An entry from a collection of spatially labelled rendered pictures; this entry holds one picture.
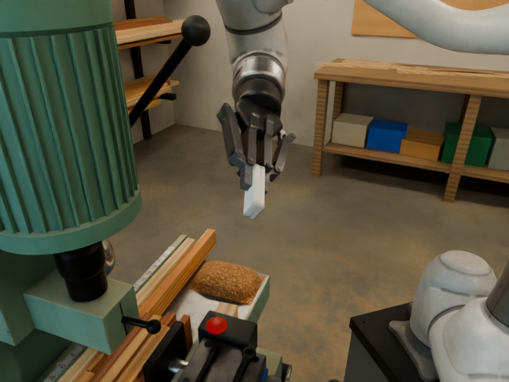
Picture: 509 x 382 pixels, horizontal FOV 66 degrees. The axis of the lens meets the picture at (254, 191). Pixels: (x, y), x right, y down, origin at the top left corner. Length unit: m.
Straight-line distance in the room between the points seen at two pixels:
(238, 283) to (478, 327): 0.43
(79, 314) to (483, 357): 0.64
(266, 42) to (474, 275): 0.64
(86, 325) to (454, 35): 0.70
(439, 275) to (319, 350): 1.04
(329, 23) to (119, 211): 3.32
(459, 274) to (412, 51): 2.77
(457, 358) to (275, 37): 0.65
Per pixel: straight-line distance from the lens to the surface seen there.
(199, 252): 0.87
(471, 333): 0.82
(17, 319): 0.66
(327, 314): 2.07
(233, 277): 0.80
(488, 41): 0.77
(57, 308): 0.62
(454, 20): 0.75
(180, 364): 0.63
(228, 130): 0.57
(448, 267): 0.97
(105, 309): 0.58
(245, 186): 0.52
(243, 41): 0.70
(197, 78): 4.33
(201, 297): 0.81
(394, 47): 3.58
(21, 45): 0.40
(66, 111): 0.41
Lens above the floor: 1.45
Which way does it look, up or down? 28 degrees down
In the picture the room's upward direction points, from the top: straight up
